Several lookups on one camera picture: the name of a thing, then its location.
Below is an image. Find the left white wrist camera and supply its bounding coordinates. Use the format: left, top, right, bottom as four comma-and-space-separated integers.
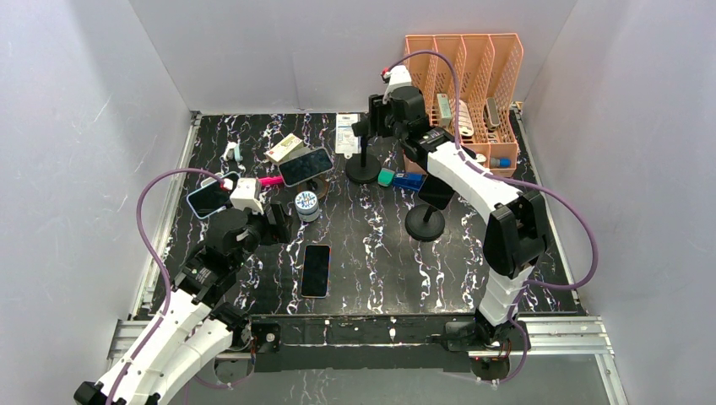
220, 177, 264, 214

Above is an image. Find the white blister pack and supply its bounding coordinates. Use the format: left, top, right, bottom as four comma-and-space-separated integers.
334, 113, 361, 159

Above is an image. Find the black phone stand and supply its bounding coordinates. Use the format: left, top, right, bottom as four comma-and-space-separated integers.
344, 118, 382, 184
404, 204, 445, 242

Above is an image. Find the dark item in organizer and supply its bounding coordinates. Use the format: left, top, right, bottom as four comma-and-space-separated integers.
483, 97, 501, 132

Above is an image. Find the purple smartphone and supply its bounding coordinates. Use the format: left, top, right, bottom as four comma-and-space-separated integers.
300, 245, 331, 299

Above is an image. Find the pink marker pen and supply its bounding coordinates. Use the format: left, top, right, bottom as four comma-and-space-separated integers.
258, 175, 285, 188

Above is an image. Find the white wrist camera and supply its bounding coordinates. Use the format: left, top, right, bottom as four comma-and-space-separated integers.
220, 177, 264, 214
381, 64, 412, 105

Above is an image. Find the white item in organizer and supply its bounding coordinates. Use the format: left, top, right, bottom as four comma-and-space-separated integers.
458, 100, 475, 139

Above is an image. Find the blue capped tube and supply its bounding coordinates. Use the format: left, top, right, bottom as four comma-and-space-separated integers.
490, 157, 512, 169

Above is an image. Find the white cardboard box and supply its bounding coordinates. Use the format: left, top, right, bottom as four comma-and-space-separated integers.
264, 133, 305, 165

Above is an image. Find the grey item in organizer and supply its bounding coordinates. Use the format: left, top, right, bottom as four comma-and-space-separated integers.
436, 93, 453, 128

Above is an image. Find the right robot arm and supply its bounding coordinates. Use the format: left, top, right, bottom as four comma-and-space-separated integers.
366, 85, 551, 350

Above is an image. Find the white teal clip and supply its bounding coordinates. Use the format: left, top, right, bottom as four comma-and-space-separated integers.
220, 142, 245, 171

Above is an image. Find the blue stapler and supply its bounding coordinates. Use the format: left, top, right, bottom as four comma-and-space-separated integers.
392, 172, 425, 192

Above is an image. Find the light blue smartphone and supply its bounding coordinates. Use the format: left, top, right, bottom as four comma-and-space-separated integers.
186, 171, 241, 219

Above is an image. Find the green small box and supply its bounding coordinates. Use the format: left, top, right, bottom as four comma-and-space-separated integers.
377, 169, 395, 187

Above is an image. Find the black smartphone on right stand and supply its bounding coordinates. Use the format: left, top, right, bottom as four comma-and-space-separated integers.
418, 175, 455, 210

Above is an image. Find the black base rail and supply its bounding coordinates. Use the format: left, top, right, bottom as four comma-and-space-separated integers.
190, 312, 594, 386

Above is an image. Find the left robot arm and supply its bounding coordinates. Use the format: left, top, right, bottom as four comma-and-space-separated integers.
73, 202, 292, 404

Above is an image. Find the white phone stand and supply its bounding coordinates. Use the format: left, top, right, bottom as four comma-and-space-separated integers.
200, 172, 224, 187

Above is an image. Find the smartphone on back stand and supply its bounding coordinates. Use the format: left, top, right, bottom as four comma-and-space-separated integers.
278, 148, 334, 187

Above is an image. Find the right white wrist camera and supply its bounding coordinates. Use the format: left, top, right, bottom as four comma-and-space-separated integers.
381, 64, 412, 105

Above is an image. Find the orange file organizer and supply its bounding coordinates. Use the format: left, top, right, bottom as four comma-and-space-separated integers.
404, 33, 523, 177

